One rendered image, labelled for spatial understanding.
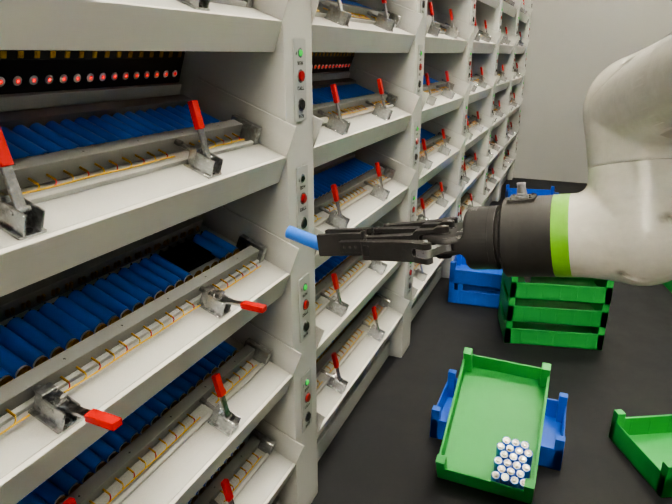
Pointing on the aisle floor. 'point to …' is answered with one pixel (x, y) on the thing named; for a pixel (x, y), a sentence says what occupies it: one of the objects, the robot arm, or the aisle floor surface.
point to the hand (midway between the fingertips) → (346, 241)
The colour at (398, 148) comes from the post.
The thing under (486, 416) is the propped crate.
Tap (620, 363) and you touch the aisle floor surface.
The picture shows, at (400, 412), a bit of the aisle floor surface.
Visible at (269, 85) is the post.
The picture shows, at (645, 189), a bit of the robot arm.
